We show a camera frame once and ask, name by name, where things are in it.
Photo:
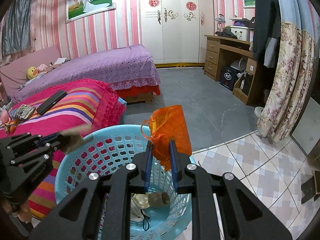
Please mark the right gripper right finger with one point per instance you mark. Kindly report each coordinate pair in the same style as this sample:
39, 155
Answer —
181, 181

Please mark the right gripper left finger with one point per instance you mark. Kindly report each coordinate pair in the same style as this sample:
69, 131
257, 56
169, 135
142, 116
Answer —
143, 161

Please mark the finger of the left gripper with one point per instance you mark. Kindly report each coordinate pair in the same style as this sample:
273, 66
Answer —
54, 136
58, 145

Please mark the orange plastic bag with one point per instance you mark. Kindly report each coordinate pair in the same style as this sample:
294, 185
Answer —
167, 124

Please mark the patterned snack bag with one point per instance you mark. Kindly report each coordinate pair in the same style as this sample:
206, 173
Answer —
23, 112

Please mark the left hand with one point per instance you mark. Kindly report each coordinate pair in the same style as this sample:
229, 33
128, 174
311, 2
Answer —
23, 213

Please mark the black rectangular case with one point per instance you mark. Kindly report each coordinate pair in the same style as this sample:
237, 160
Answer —
51, 102

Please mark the striped pink bed cover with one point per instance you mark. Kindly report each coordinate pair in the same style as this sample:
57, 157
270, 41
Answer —
88, 102

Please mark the pink plastic cup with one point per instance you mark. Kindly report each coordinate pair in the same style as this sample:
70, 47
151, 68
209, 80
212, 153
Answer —
5, 117

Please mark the yellow duck plush toy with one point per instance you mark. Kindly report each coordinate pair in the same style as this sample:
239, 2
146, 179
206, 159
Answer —
32, 72

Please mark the pink headboard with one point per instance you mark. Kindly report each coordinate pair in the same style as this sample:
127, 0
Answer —
14, 74

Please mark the wooden desk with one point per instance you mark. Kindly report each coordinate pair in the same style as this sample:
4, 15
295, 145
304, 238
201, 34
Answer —
223, 52

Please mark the purple dotted bed cover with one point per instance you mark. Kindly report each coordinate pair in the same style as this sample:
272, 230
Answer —
129, 70

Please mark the black box under desk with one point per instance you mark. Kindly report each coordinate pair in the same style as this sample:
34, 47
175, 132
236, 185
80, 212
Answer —
228, 77

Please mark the grey curtain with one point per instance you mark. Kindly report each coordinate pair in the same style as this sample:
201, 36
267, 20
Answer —
16, 29

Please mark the floral curtain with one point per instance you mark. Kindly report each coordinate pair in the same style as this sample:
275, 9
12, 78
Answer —
291, 82

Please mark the white storage box on desk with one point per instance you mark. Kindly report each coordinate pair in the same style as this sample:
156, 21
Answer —
242, 33

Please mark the white wardrobe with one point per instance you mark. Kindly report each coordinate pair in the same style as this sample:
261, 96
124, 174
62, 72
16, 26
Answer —
174, 31

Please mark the desk lamp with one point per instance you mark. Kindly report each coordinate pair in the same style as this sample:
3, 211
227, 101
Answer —
220, 19

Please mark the dark hanging jacket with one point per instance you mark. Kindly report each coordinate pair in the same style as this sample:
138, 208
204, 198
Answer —
266, 37

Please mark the wedding photo wall picture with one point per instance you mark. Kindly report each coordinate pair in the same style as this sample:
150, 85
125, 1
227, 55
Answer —
76, 9

